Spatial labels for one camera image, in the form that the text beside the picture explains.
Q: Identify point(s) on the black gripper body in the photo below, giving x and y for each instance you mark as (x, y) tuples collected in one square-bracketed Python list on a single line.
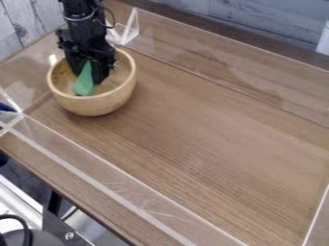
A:
[(85, 37)]

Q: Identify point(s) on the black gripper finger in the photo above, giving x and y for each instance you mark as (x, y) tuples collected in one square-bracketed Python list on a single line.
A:
[(101, 68), (77, 60)]

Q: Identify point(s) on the green rectangular block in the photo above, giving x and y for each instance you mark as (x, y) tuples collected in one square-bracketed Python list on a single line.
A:
[(83, 85)]

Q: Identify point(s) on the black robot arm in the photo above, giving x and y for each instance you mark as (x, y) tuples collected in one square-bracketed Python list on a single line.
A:
[(83, 8)]

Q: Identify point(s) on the light wooden bowl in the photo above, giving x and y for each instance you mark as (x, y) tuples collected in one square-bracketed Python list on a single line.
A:
[(110, 95)]

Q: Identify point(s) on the blue object at left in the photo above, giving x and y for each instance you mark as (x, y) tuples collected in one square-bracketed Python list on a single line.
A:
[(5, 107)]

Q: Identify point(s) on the black table leg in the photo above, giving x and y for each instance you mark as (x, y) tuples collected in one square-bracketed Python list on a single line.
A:
[(55, 203)]

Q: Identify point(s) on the clear acrylic front barrier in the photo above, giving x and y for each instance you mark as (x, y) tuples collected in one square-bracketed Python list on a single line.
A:
[(129, 167)]

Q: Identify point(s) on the white object at right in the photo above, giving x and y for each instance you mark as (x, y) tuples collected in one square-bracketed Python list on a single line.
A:
[(323, 45)]

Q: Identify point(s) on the clear acrylic corner bracket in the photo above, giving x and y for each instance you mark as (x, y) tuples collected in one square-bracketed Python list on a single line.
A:
[(125, 32)]

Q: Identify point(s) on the grey metal bracket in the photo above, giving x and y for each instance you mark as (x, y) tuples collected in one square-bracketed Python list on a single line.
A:
[(55, 226)]

